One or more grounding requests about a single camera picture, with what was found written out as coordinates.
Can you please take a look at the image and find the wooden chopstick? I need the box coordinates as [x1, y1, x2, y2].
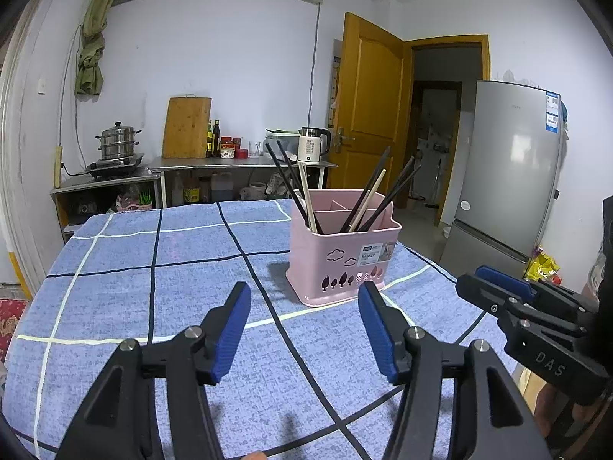
[298, 162, 319, 233]
[348, 171, 388, 233]

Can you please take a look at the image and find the black chopstick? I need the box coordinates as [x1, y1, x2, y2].
[264, 142, 325, 235]
[339, 146, 392, 233]
[366, 165, 423, 231]
[276, 140, 312, 212]
[357, 156, 416, 232]

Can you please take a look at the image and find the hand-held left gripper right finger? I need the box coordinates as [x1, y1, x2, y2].
[358, 281, 554, 460]

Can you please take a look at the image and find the wooden cutting board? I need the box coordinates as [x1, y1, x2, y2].
[162, 97, 212, 159]

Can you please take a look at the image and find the yellow wooden door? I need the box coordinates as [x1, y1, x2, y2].
[328, 12, 405, 197]

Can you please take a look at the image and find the pink basket with greens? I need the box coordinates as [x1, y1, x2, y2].
[115, 191, 155, 212]

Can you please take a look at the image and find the green knotted curtain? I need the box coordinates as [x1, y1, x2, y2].
[74, 0, 130, 97]

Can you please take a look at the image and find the silver refrigerator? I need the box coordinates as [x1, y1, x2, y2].
[438, 79, 563, 279]

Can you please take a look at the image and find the yellow snack bag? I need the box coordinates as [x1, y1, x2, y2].
[524, 246, 561, 283]

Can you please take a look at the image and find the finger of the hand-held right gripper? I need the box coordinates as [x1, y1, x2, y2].
[475, 265, 600, 315]
[455, 272, 592, 338]

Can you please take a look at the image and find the white electric kettle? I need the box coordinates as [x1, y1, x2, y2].
[297, 127, 332, 164]

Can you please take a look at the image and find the low steel counter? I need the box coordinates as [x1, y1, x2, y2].
[50, 172, 164, 233]

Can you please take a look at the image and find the red patterned floor rug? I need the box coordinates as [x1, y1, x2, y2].
[0, 297, 32, 360]

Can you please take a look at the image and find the person's right hand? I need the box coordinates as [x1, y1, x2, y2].
[533, 383, 582, 442]

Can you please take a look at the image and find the black wall cable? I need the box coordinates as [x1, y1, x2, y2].
[306, 0, 323, 128]

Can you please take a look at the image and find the pink plastic utensil basket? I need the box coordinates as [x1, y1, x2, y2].
[286, 189, 402, 308]

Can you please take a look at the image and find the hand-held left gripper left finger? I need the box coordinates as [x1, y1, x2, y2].
[55, 282, 253, 460]

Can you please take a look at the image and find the steel kitchen table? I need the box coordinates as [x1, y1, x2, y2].
[148, 156, 338, 202]

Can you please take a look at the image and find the steel steamer pot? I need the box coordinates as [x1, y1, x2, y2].
[96, 122, 143, 161]

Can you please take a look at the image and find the black tabletop stove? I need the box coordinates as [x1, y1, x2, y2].
[86, 153, 146, 180]

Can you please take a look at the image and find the grey plastic container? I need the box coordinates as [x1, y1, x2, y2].
[265, 128, 302, 154]

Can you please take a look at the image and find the blue plaid tablecloth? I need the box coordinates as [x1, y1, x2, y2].
[2, 199, 520, 460]

